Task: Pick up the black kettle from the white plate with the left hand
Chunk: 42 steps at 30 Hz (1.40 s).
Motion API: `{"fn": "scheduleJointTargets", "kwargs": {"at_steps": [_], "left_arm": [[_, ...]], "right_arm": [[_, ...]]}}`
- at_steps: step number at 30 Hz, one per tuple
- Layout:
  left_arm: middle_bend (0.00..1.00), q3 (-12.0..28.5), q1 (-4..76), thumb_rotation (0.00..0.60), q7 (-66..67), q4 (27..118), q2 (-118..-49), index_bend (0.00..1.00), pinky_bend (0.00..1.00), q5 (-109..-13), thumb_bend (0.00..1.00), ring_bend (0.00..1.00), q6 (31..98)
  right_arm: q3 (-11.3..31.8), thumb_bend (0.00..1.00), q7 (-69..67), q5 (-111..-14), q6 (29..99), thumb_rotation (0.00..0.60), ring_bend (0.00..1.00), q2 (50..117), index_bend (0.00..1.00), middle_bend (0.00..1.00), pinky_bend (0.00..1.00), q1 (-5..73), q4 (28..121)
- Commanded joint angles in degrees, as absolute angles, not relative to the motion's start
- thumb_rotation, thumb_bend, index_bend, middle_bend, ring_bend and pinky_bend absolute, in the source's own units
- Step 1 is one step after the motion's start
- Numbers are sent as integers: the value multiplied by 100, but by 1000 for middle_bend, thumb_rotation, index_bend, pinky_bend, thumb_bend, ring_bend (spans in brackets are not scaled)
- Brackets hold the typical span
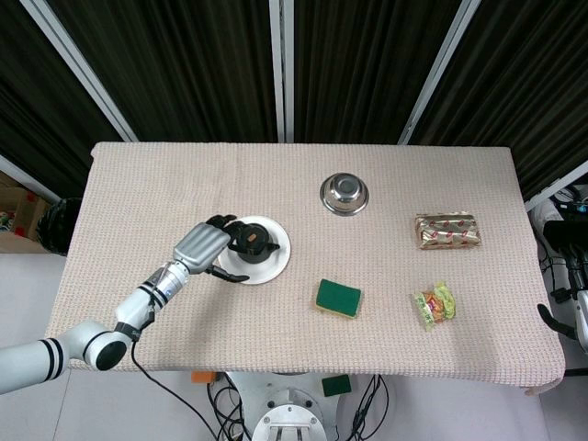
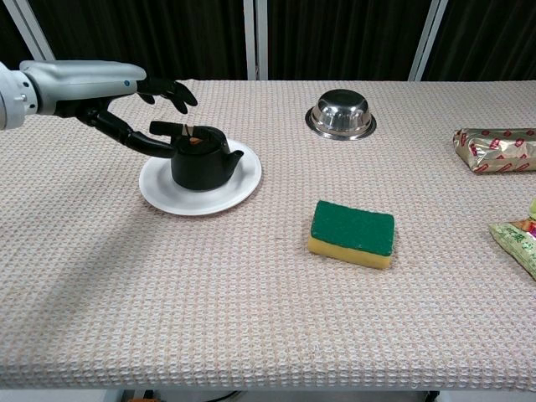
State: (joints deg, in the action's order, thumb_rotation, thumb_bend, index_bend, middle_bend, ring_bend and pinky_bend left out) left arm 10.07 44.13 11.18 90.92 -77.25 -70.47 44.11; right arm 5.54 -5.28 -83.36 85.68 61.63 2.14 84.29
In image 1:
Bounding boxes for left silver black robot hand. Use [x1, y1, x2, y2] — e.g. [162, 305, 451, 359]
[172, 213, 251, 284]

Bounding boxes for black teapot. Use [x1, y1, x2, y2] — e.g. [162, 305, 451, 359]
[226, 220, 281, 265]

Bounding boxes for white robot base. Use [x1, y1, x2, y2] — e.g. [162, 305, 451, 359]
[224, 371, 350, 441]

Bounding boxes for white round plate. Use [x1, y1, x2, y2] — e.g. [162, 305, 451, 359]
[217, 215, 292, 287]

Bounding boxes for beige waffle tablecloth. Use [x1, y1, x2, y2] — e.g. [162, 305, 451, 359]
[44, 141, 567, 397]

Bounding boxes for black bag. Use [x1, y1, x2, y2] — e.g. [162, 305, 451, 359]
[36, 196, 83, 257]

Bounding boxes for green yellow sponge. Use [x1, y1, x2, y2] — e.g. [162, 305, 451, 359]
[314, 277, 363, 321]

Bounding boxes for steel bowl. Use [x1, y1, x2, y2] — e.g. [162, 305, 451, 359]
[319, 172, 371, 216]

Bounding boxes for cardboard box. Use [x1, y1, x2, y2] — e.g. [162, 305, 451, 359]
[0, 170, 54, 254]

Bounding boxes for green sponge on floor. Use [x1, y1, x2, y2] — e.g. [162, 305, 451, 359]
[321, 373, 353, 399]

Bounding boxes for green orange snack packet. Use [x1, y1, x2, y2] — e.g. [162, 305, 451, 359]
[410, 280, 458, 329]

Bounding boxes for gold red foil package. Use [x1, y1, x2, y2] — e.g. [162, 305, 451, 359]
[413, 211, 485, 252]

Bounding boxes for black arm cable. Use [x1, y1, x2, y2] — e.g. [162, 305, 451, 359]
[130, 302, 221, 441]

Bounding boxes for white partition post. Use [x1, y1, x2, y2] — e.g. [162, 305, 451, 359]
[397, 0, 483, 146]
[267, 0, 296, 142]
[30, 0, 139, 143]

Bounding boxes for black floor cables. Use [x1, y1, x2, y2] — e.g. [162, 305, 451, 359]
[206, 372, 396, 441]

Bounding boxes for black equipment with cables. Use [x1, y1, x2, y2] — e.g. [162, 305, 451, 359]
[537, 181, 588, 304]

